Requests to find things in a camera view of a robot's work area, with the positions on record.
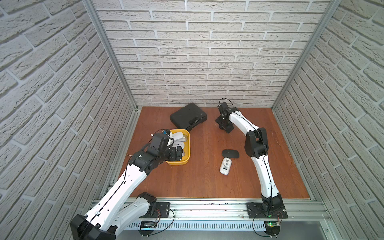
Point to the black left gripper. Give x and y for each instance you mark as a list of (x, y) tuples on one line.
[(175, 153)]

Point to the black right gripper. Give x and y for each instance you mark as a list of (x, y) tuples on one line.
[(228, 128)]

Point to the silver mouse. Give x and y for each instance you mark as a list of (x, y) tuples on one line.
[(179, 136)]

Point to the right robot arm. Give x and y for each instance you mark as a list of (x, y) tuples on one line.
[(256, 147)]

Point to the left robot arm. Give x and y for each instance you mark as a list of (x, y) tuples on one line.
[(107, 219)]

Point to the yellow plastic storage box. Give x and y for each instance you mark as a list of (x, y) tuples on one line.
[(186, 151)]

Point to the flat black mouse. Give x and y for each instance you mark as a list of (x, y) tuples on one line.
[(231, 154)]

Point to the black plastic tool case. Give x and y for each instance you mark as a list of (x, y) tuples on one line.
[(188, 117)]

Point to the left controller board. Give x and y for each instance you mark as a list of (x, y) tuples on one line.
[(147, 228)]

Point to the controller board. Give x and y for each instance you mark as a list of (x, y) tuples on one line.
[(147, 228), (272, 229)]

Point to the right controller board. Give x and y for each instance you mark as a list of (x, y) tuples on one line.
[(272, 229)]

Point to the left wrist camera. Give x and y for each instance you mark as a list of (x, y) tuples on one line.
[(161, 143)]

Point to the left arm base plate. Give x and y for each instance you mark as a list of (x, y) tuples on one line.
[(158, 210)]

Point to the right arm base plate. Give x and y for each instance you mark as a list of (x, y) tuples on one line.
[(259, 211)]

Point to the aluminium front rail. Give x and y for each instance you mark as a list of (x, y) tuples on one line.
[(236, 209)]

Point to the aluminium corner post right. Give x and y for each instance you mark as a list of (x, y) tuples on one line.
[(323, 23)]

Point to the aluminium corner post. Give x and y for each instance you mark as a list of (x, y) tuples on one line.
[(98, 24), (323, 23)]

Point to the aluminium corner post left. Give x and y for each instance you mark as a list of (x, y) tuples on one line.
[(98, 24)]

